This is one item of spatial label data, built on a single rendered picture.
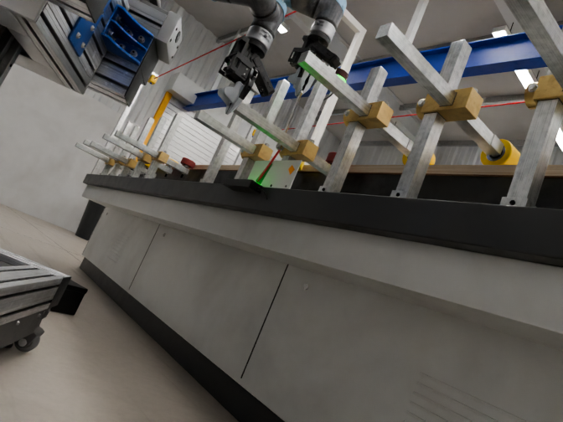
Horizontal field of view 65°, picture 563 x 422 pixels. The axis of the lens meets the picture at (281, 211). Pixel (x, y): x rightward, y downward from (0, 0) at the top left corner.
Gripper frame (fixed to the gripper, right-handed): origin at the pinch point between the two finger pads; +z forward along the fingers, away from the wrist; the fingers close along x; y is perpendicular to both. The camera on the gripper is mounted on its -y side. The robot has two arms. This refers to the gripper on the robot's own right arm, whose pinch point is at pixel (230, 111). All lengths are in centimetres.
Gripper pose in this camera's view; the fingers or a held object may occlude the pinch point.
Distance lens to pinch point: 126.3
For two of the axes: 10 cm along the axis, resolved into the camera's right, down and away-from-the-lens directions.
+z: -4.0, 9.0, -1.9
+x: 5.7, 0.8, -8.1
